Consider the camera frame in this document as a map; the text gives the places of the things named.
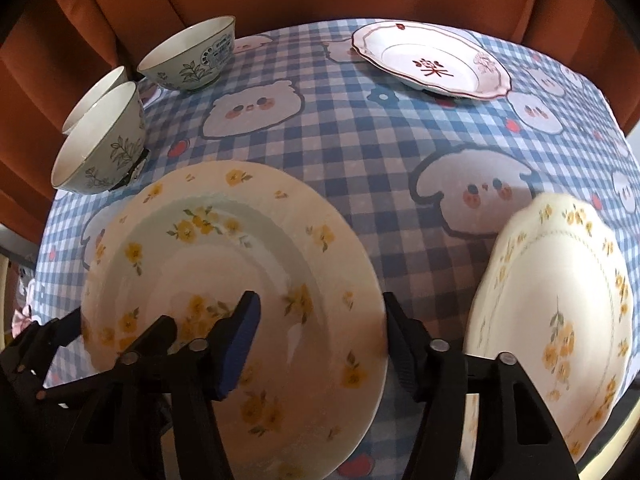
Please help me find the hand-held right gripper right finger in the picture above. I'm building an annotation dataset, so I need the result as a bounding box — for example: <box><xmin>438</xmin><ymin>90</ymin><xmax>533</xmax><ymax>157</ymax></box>
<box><xmin>381</xmin><ymin>291</ymin><xmax>581</xmax><ymax>480</ymax></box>

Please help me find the scalloped yellow floral plate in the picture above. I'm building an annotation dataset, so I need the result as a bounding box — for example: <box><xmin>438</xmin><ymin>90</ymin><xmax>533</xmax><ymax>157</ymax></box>
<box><xmin>461</xmin><ymin>191</ymin><xmax>637</xmax><ymax>466</ymax></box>

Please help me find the pile of pink cloth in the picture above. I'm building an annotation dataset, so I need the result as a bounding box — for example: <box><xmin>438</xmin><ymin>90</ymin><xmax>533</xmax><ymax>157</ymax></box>
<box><xmin>7</xmin><ymin>260</ymin><xmax>46</xmax><ymax>338</ymax></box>

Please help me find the blue checked cartoon tablecloth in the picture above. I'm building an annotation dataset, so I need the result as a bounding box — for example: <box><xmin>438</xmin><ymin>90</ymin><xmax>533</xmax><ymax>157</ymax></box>
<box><xmin>20</xmin><ymin>17</ymin><xmax>640</xmax><ymax>480</ymax></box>

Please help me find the white plate red pattern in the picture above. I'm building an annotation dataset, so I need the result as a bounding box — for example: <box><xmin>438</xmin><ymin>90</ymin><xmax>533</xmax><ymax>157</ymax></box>
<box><xmin>350</xmin><ymin>20</ymin><xmax>513</xmax><ymax>102</ymax></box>

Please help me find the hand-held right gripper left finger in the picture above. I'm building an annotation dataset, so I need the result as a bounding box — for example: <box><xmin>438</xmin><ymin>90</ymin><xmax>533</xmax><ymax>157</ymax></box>
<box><xmin>65</xmin><ymin>290</ymin><xmax>263</xmax><ymax>480</ymax></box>

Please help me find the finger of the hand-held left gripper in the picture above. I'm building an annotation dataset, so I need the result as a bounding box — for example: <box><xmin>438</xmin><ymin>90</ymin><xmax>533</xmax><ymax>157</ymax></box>
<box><xmin>10</xmin><ymin>306</ymin><xmax>85</xmax><ymax>361</ymax></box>

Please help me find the round yellow floral plate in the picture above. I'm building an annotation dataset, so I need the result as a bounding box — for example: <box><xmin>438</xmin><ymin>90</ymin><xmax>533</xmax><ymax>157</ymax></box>
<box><xmin>80</xmin><ymin>160</ymin><xmax>390</xmax><ymax>480</ymax></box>

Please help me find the green leaf-print bowl with label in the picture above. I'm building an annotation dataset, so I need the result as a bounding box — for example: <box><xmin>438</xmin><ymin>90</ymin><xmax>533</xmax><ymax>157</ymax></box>
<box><xmin>136</xmin><ymin>15</ymin><xmax>237</xmax><ymax>92</ymax></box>

